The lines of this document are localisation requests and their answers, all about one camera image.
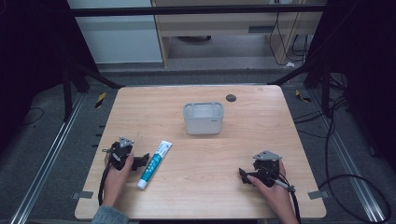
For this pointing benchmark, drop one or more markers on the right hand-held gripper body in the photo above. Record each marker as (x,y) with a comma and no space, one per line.
(266,168)

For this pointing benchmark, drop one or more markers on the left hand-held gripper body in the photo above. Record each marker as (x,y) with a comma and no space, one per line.
(120,154)

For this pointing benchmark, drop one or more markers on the white teal toothpaste tube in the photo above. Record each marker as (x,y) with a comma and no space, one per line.
(154,165)

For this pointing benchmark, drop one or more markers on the grey plastic container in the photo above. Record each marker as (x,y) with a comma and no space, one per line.
(204,124)

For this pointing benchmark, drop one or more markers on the person's left hand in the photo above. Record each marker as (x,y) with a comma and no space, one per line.
(115,183)

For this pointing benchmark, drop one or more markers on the person's right hand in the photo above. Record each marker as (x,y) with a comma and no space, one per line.
(277,196)

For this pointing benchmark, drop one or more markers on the yellow black striped tape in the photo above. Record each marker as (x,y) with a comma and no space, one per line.
(302,97)
(100,99)

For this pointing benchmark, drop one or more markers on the dark round table grommet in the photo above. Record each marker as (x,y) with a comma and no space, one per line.
(231,98)

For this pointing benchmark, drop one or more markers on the black metal stand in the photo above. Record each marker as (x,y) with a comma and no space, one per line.
(326,90)
(67,93)

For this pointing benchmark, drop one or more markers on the white plug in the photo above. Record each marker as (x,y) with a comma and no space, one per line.
(290,64)

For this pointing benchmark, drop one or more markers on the white cabinet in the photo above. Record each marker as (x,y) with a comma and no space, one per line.
(118,37)

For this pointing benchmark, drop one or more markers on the black curtain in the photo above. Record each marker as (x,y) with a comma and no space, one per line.
(367,62)
(31,62)

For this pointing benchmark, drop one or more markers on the light wooden desk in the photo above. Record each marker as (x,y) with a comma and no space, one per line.
(218,23)

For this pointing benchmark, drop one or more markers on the black horizontal bar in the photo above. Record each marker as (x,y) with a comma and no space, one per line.
(186,10)

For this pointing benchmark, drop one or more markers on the grey metal table bracket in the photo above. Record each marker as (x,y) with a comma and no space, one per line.
(318,194)
(82,195)

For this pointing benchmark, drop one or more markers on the aluminium floor rail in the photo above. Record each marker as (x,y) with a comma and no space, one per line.
(351,168)
(46,161)

